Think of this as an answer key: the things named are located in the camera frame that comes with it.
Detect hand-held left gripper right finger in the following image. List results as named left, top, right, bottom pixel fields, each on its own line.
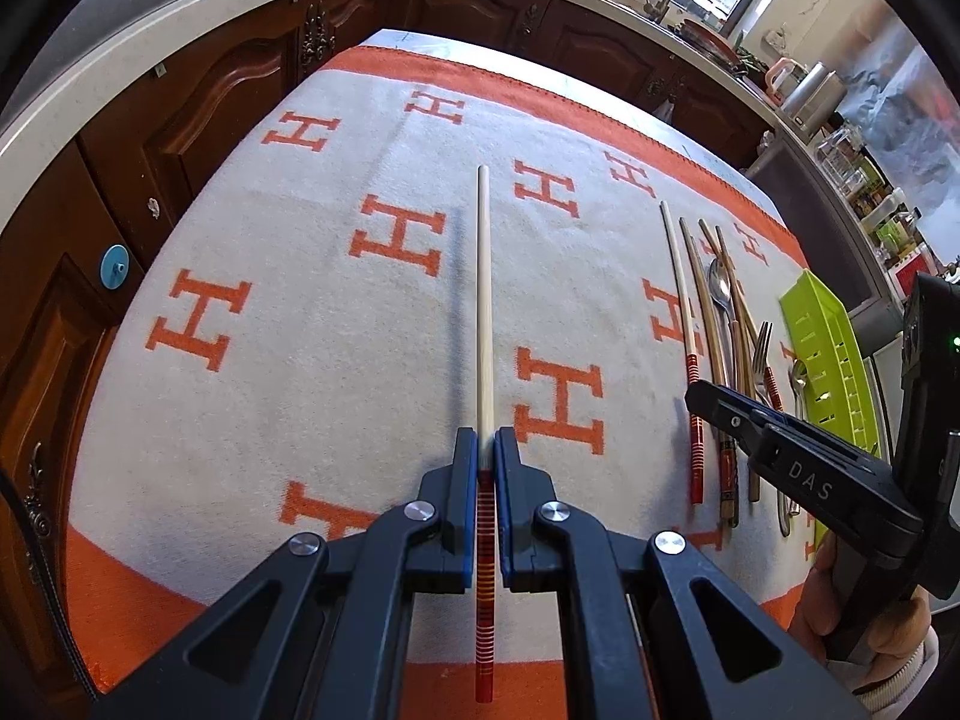
left=491, top=427, right=871, bottom=720

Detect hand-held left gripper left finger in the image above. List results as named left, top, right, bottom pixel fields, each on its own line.
left=90, top=427, right=481, bottom=720

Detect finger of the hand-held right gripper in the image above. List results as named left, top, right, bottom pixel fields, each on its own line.
left=686, top=380, right=922, bottom=560

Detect green plastic tray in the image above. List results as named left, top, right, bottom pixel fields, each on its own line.
left=778, top=268, right=890, bottom=560

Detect steel fork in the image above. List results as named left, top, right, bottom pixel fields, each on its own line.
left=752, top=321, right=775, bottom=406

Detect person's right hand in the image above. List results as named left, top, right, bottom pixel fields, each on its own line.
left=791, top=540, right=932, bottom=691

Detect orange white printed blanket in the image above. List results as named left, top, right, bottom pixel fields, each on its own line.
left=64, top=45, right=818, bottom=720

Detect dark glass-front appliance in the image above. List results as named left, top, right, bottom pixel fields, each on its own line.
left=746, top=127, right=893, bottom=331

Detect row of jars and bottles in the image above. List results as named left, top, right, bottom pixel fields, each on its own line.
left=814, top=120, right=946, bottom=271

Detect pink white kettle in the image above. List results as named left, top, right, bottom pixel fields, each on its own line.
left=765, top=56, right=803, bottom=98

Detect blue round knob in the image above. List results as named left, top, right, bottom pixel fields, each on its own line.
left=100, top=244, right=130, bottom=291

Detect red wok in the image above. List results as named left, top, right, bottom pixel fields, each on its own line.
left=675, top=19, right=740, bottom=61

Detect grey metal panel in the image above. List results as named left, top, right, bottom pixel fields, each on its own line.
left=0, top=0, right=226, bottom=113

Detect black cable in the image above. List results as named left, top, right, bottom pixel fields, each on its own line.
left=0, top=469, right=102, bottom=698

